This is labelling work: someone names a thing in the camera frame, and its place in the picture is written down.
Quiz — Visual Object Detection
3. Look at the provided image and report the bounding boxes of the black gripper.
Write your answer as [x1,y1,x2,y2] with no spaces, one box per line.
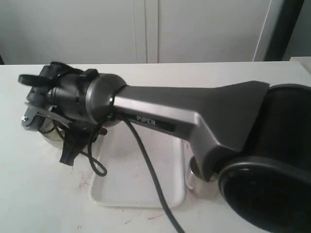
[20,92,103,167]

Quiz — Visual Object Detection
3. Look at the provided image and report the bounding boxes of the brown wooden spoon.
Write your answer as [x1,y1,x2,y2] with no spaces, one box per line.
[99,128,107,135]

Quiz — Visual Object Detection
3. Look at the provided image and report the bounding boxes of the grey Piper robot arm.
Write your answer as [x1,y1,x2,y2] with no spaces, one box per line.
[18,63,311,233]

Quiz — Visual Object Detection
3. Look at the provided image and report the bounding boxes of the steel bowl of rice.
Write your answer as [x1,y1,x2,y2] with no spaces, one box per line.
[39,118,65,149]

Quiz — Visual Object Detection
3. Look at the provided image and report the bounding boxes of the small steel cup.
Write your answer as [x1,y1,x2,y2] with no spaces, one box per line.
[185,156,225,202]

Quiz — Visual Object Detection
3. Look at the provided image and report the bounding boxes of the white rectangular tray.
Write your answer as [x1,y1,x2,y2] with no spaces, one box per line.
[89,122,185,208]

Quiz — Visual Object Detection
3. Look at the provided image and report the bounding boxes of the white cabinet doors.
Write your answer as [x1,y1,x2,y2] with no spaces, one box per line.
[0,0,282,64]

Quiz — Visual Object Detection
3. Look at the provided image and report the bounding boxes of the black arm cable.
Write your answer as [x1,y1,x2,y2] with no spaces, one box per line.
[80,116,183,233]

